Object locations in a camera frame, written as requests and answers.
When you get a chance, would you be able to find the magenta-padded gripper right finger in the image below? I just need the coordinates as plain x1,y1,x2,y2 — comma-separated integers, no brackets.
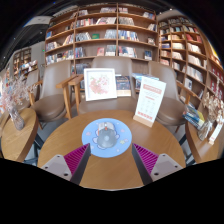
131,143,184,186

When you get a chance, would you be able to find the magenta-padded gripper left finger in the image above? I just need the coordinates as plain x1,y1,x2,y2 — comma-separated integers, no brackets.
41,143,92,186

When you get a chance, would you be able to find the grey computer mouse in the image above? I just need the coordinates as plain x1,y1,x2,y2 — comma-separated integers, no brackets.
96,121,117,150

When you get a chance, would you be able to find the round light blue mouse pad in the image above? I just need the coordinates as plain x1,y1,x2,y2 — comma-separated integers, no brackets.
81,117,133,159

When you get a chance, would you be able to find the brown wooden-armed chair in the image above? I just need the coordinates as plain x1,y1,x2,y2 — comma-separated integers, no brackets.
146,60,193,128
68,55,141,116
23,68,42,111
28,59,79,123

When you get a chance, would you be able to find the round wooden side table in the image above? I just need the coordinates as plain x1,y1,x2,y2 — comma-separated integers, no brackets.
0,107,40,164
184,121,224,166

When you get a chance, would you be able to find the white sign on wooden base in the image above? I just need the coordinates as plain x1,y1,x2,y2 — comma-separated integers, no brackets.
132,75,167,128

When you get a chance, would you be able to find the stack of books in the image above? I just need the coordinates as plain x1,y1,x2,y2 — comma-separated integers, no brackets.
182,104,206,130

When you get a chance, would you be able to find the glass vase with dried flowers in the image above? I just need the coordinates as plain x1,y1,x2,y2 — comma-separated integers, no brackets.
197,91,224,142
0,75,34,132

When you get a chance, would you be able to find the small white table sign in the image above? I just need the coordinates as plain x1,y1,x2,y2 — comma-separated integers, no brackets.
208,123,224,147

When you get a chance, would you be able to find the dark blue book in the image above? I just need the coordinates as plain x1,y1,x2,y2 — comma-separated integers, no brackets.
115,75,132,98

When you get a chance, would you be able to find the white framed flower picture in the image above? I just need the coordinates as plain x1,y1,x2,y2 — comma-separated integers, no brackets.
83,67,118,102

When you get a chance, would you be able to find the light blue book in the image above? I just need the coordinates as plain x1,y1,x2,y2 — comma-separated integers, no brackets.
131,72,160,91

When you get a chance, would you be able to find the small distant bookshelf unit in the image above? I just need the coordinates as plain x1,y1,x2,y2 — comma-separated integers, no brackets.
12,47,39,81

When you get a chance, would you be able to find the curved wooden bookshelf unit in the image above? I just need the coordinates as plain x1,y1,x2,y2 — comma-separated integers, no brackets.
157,14,224,111

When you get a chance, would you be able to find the wide wooden bookshelf unit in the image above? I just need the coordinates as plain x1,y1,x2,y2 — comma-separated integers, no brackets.
44,2,158,66

